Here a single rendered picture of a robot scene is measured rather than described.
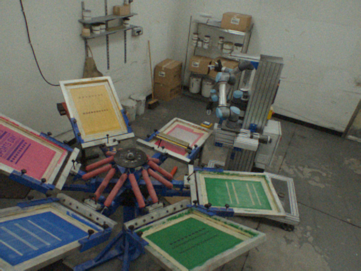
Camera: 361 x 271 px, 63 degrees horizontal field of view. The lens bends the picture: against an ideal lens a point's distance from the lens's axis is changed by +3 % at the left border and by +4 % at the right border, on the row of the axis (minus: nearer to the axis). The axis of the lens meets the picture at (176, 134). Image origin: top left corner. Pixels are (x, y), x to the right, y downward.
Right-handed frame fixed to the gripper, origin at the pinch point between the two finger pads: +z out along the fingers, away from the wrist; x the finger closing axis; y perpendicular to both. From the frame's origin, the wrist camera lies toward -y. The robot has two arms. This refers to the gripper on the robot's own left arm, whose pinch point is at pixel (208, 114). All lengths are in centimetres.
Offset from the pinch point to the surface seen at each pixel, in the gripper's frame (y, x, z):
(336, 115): 290, -169, 67
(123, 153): -161, 20, -20
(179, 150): -80, 1, 15
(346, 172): 162, -206, 110
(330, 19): 290, -94, -101
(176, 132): -46, 24, 15
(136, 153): -155, 10, -21
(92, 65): 3, 207, -15
